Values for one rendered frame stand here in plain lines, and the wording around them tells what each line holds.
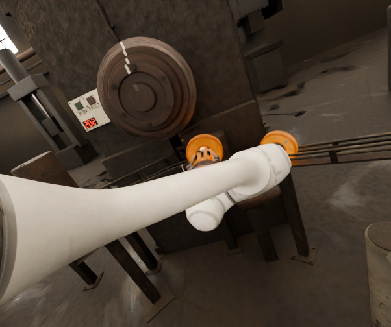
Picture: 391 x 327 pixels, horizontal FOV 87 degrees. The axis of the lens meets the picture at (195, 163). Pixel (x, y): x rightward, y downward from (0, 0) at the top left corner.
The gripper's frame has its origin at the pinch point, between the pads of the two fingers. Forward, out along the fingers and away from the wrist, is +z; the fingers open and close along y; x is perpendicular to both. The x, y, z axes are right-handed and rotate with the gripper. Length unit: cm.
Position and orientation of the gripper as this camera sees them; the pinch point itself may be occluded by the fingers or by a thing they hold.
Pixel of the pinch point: (202, 148)
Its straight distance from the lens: 86.1
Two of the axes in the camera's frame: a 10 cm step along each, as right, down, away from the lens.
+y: 9.2, -3.2, -2.1
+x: -3.8, -8.1, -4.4
